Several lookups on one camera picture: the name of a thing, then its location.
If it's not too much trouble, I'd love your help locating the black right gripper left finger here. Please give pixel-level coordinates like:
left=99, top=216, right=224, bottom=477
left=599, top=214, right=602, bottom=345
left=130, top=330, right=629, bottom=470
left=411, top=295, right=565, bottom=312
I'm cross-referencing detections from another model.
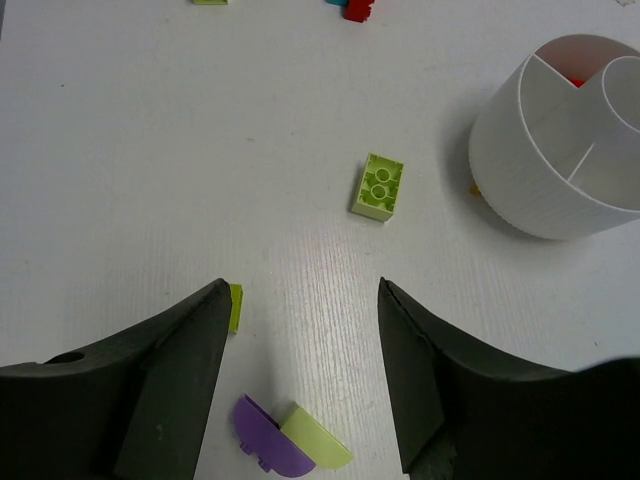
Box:
left=1, top=279, right=231, bottom=479

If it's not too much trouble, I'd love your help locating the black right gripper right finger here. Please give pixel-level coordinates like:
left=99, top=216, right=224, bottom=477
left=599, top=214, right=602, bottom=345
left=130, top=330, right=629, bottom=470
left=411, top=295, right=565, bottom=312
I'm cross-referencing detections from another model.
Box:
left=378, top=280, right=639, bottom=479

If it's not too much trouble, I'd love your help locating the red lego brick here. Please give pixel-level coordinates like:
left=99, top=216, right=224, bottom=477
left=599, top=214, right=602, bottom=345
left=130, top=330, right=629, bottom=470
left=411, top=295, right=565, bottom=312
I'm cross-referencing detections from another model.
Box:
left=342, top=0, right=375, bottom=23

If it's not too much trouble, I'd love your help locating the teal lego brick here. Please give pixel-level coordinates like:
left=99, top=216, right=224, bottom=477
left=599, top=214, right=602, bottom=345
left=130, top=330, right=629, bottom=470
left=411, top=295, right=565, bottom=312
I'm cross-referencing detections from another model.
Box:
left=325, top=0, right=349, bottom=7

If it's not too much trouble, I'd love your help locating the purple half-round lego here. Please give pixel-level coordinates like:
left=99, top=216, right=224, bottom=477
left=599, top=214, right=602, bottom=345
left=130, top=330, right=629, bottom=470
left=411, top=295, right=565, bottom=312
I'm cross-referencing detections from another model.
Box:
left=232, top=395, right=316, bottom=478

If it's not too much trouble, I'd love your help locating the light green half-round lego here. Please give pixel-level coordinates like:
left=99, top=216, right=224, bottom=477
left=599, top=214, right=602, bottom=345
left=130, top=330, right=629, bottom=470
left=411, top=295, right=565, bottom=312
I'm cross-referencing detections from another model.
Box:
left=280, top=403, right=353, bottom=470

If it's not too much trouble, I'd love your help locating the small lime lego brick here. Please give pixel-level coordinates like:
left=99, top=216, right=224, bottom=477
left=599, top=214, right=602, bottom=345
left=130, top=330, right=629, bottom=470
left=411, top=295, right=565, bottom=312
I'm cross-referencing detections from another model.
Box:
left=228, top=284, right=244, bottom=334

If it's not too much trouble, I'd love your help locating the light green upturned lego brick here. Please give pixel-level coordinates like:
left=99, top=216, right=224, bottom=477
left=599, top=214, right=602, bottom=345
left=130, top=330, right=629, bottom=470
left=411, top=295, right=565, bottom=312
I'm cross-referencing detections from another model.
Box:
left=350, top=153, right=404, bottom=223

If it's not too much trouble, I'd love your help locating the white round divided container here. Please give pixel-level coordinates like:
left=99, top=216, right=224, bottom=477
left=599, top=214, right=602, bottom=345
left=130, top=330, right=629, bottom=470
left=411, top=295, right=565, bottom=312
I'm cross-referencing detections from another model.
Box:
left=469, top=34, right=639, bottom=240

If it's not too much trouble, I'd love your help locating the lime lego brick far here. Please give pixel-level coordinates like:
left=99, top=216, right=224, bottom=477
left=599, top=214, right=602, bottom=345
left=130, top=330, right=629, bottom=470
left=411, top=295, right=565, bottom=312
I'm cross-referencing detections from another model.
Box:
left=192, top=0, right=230, bottom=6

